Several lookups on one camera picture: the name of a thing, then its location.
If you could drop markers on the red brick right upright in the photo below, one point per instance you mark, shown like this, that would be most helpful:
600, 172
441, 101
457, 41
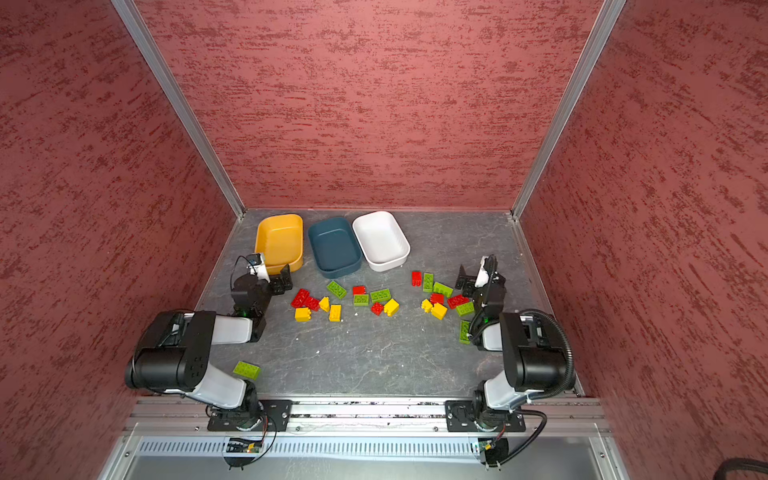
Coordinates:
416, 278

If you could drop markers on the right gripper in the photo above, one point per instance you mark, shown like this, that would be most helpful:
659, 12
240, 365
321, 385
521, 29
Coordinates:
469, 284

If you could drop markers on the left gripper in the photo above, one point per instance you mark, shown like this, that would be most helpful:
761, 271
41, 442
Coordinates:
279, 288

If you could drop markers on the left corner aluminium post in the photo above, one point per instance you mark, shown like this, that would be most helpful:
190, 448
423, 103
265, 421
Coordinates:
139, 32

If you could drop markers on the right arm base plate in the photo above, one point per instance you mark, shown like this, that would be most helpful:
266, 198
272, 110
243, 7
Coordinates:
468, 416

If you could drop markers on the red brick cluster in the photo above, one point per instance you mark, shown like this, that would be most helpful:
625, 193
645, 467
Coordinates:
313, 304

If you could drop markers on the yellow plastic bin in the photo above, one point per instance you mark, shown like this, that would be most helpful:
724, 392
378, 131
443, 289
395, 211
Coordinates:
280, 241

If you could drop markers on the green brick under red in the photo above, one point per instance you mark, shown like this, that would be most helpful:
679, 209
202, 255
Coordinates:
361, 300

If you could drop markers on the aluminium front rail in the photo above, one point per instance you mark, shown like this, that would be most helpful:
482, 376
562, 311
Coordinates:
568, 416

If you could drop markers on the corner aluminium post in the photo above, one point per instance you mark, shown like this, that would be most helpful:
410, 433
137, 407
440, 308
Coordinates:
595, 43
139, 32

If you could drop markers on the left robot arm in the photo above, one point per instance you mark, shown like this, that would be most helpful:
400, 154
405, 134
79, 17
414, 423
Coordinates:
172, 356

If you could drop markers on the white plastic bin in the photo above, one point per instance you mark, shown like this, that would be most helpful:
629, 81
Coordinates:
383, 242

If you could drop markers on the small red brick centre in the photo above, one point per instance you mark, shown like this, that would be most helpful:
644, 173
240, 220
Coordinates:
377, 308

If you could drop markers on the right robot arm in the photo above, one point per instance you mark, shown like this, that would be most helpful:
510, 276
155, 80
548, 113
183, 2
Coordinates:
538, 360

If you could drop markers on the right corner aluminium post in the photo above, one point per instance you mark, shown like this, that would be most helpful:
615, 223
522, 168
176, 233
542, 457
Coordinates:
595, 43

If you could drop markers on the teal plastic bin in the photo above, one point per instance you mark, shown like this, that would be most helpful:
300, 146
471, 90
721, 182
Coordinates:
335, 247

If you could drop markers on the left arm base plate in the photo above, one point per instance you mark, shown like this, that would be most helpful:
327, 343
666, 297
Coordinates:
270, 414

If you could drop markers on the green long brick right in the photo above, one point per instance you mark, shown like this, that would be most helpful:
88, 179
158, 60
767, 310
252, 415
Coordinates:
464, 333

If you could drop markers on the red long brick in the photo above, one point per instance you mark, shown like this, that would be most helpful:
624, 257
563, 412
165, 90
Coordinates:
301, 299
458, 300

